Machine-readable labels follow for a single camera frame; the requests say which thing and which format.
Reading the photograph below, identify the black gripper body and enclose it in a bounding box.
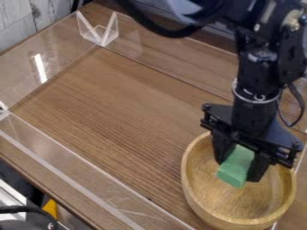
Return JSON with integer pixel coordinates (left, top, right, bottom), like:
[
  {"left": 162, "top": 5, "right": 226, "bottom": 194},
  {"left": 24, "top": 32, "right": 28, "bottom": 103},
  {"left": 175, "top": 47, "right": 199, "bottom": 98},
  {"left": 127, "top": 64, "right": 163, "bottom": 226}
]
[{"left": 200, "top": 100, "right": 303, "bottom": 168}]

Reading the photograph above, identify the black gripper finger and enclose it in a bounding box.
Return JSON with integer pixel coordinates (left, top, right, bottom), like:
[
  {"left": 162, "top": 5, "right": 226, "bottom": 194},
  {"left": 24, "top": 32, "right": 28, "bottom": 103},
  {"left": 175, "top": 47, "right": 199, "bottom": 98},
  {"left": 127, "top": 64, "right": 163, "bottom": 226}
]
[
  {"left": 211, "top": 129, "right": 236, "bottom": 164},
  {"left": 247, "top": 151, "right": 272, "bottom": 182}
]

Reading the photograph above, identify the green rectangular block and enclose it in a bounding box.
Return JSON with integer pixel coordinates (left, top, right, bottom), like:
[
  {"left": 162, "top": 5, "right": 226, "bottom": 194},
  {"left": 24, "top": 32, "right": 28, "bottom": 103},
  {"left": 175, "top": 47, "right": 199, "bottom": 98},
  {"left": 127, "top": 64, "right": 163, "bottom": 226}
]
[{"left": 218, "top": 145, "right": 254, "bottom": 188}]

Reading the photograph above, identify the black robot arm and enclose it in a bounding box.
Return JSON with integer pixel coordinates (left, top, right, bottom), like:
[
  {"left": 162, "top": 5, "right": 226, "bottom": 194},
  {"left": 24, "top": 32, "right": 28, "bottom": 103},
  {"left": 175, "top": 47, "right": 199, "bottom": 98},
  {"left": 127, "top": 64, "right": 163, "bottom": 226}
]
[{"left": 167, "top": 0, "right": 307, "bottom": 182}]

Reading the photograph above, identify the brown wooden bowl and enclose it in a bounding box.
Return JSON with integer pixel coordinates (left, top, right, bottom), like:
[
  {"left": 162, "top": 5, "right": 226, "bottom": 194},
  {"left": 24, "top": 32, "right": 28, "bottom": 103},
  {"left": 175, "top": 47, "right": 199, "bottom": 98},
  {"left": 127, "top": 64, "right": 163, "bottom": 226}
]
[{"left": 182, "top": 133, "right": 296, "bottom": 230}]

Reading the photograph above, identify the yellow black device lower left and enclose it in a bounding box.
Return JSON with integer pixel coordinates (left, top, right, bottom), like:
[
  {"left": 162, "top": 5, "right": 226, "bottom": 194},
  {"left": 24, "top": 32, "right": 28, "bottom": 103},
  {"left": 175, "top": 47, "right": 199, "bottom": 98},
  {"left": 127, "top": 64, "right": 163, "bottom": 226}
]
[{"left": 23, "top": 197, "right": 81, "bottom": 230}]

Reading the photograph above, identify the clear acrylic enclosure wall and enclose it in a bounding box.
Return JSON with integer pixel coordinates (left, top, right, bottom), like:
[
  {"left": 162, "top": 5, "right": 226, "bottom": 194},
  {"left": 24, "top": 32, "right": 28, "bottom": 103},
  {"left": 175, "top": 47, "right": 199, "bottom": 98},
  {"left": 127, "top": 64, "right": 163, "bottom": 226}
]
[{"left": 0, "top": 10, "right": 307, "bottom": 230}]

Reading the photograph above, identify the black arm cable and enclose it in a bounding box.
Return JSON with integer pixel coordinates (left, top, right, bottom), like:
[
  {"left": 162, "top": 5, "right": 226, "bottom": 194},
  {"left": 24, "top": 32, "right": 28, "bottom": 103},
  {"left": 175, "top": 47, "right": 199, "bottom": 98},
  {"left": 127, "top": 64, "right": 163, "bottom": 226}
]
[{"left": 115, "top": 0, "right": 226, "bottom": 40}]

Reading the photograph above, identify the clear acrylic corner bracket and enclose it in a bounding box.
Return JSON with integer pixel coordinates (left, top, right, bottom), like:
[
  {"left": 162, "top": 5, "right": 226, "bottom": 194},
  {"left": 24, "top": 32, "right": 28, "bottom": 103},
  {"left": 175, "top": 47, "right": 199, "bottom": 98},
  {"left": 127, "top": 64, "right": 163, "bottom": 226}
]
[{"left": 76, "top": 11, "right": 119, "bottom": 47}]

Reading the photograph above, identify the black cable lower left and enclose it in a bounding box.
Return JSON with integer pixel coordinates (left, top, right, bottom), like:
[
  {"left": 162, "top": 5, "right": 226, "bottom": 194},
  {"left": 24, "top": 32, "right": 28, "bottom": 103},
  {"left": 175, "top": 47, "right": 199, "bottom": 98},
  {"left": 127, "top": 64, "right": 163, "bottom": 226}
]
[{"left": 0, "top": 204, "right": 60, "bottom": 230}]

